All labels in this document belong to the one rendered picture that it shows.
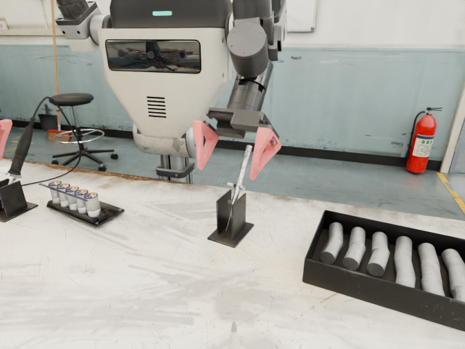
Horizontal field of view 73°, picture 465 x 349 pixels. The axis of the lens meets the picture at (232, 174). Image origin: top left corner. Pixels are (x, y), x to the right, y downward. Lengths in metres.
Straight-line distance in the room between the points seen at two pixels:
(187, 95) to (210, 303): 0.61
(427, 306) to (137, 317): 0.38
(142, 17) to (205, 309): 0.84
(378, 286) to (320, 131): 2.69
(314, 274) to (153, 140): 0.69
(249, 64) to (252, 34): 0.04
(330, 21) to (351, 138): 1.02
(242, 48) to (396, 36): 2.61
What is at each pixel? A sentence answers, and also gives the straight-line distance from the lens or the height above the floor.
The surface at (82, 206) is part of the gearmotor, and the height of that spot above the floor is 0.79.
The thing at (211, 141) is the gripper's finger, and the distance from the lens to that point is 0.57.
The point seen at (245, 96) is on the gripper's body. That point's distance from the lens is 0.52.
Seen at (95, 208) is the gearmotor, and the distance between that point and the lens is 0.67.
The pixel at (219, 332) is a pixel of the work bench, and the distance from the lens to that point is 0.45.
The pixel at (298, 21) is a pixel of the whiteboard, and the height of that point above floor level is 1.20.
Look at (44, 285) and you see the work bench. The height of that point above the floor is 0.75.
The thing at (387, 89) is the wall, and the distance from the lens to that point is 3.06.
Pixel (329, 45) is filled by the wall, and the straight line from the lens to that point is 3.02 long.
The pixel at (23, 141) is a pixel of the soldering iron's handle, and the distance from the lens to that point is 0.80.
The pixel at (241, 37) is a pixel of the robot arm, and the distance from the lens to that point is 0.50.
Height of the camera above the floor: 1.09
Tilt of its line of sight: 24 degrees down
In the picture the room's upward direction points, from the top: straight up
